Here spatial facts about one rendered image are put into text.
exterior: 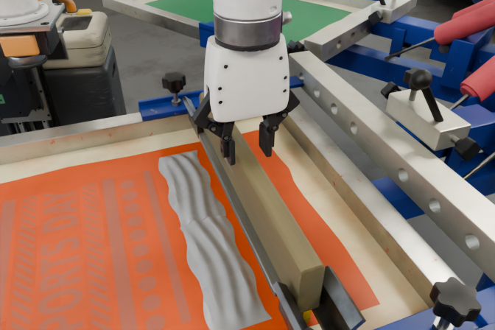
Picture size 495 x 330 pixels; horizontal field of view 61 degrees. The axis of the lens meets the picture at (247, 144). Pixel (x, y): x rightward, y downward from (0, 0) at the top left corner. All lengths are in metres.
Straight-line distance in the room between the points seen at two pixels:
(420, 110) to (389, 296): 0.29
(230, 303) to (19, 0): 0.67
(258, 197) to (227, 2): 0.23
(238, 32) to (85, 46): 1.10
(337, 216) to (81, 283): 0.37
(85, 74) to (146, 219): 0.97
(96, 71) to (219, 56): 1.11
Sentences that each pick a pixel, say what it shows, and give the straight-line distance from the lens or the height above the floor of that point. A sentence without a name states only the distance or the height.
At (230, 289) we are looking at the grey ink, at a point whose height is 0.96.
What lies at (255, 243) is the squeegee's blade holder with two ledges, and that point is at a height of 0.99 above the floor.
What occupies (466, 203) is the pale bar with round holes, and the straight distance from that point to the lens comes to 0.61.
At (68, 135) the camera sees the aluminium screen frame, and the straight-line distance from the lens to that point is 0.82.
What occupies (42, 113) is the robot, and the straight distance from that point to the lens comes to 1.56.
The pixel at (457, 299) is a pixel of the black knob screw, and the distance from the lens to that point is 0.47.
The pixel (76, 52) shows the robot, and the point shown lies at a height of 0.85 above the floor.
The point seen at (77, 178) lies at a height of 0.95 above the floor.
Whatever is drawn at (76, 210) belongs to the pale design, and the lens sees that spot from 0.71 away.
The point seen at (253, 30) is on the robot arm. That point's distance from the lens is 0.46.
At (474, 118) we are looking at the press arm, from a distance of 0.80.
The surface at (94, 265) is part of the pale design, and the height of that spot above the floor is 0.95.
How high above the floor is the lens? 1.41
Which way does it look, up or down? 36 degrees down
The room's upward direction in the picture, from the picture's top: straight up
